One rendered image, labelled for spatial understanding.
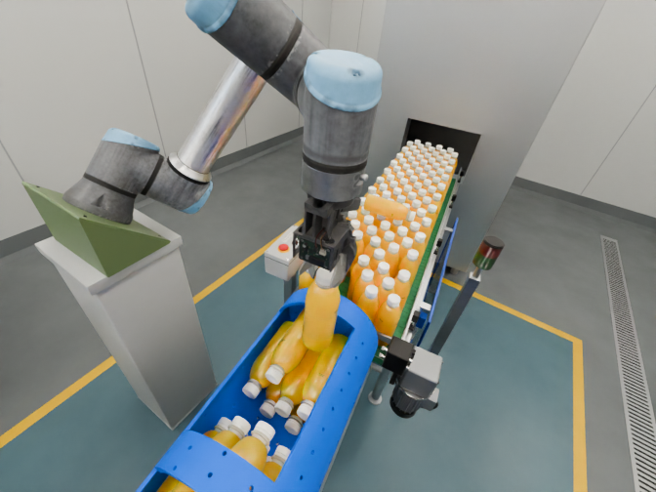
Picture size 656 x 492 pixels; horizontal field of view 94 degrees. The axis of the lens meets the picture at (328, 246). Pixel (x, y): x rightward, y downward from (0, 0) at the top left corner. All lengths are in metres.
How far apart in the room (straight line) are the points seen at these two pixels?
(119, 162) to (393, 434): 1.79
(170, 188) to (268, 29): 0.79
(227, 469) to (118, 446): 1.51
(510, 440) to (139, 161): 2.22
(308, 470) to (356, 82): 0.61
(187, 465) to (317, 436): 0.22
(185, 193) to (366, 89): 0.88
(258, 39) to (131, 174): 0.78
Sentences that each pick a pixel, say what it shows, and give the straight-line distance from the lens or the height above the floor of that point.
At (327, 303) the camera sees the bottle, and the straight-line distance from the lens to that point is 0.61.
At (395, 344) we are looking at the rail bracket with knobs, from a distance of 1.03.
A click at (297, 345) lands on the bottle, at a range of 0.79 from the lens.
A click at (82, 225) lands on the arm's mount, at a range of 1.04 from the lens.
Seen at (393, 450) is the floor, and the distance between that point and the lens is 1.98.
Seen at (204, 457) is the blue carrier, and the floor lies 1.23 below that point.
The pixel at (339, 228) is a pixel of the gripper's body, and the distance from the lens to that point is 0.49.
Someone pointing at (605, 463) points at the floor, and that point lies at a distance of 2.54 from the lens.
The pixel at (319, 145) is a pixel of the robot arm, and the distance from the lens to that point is 0.40.
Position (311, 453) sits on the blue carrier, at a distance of 0.67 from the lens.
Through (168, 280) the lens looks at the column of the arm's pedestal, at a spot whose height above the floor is 0.93.
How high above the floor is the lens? 1.82
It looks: 39 degrees down
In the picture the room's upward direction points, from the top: 7 degrees clockwise
